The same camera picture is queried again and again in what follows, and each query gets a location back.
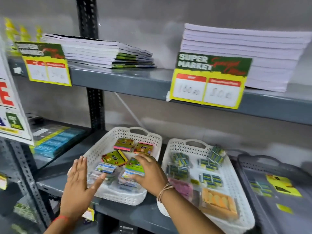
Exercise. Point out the person's right hand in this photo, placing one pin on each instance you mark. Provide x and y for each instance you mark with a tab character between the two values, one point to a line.
154	175

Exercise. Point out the sticky notes pack pink edge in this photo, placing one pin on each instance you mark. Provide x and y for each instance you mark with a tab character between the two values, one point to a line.
124	144

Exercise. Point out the orange eraser box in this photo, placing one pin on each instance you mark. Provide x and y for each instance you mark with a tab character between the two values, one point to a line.
214	215
217	201

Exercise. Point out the small yellow sticker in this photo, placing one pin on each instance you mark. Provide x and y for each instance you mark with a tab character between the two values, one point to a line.
284	208
195	182

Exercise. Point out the stack of blue boxes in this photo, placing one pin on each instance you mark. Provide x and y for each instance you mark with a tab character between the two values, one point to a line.
56	143

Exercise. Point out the grey perforated basket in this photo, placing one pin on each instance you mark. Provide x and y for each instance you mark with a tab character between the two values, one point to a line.
258	212

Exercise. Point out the yellow note pad black print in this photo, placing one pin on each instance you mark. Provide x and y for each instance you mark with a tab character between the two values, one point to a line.
280	183

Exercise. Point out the small black box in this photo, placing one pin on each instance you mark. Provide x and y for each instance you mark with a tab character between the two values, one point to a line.
35	120

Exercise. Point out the white perforated basket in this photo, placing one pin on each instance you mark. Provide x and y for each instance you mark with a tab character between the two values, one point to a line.
241	192
122	197

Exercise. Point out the person's left hand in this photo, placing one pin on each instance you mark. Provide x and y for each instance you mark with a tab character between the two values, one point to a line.
75	192

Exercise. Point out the yellow bottle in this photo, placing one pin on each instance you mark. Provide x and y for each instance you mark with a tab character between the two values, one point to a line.
39	34
11	34
24	35

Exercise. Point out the green sticky notes pack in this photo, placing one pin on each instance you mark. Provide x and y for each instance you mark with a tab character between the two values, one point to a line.
132	165

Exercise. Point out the pink eraser box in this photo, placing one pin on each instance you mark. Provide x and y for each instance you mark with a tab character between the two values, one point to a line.
181	187

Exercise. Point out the sticky notes pack orange edge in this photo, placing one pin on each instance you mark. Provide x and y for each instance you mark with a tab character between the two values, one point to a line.
143	148

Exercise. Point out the stack of white notebooks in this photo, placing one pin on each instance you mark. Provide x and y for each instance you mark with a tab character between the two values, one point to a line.
268	58

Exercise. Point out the large white promo poster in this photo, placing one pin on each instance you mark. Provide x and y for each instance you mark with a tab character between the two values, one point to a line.
12	107

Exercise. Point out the blue green staple packet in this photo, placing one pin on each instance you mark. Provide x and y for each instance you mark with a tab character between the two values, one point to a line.
260	188

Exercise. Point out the stack of green spine notebooks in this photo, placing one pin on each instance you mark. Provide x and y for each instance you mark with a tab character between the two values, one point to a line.
92	49

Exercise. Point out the group of staple packs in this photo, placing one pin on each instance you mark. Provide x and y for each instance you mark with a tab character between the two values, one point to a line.
178	171

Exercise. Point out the person's right forearm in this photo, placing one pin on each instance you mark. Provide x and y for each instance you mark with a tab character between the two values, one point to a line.
190	216

